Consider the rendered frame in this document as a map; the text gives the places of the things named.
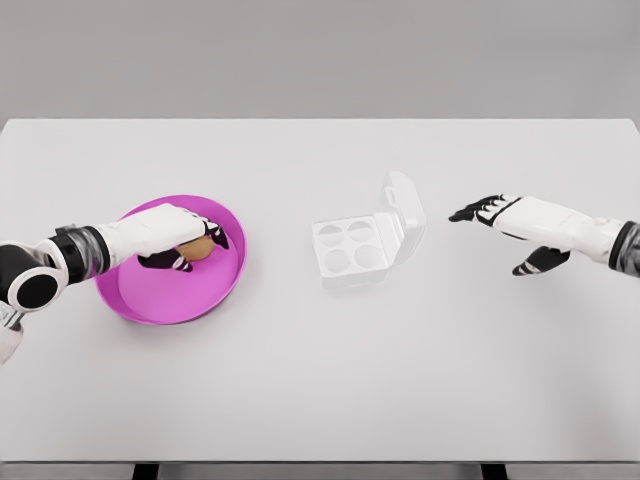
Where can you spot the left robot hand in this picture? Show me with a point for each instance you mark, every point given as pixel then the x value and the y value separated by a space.
pixel 165 227

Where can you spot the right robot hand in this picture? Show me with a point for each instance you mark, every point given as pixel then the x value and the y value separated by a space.
pixel 520 215

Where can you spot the brown egg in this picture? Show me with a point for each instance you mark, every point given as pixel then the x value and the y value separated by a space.
pixel 196 249

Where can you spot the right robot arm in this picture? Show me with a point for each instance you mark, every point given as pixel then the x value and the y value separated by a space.
pixel 600 235

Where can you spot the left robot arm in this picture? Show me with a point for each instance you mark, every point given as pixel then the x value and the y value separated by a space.
pixel 60 260

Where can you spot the clear plastic egg box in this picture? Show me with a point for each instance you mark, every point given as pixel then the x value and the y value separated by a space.
pixel 360 240

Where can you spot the pink round bowl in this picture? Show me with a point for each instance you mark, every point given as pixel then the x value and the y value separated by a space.
pixel 170 295

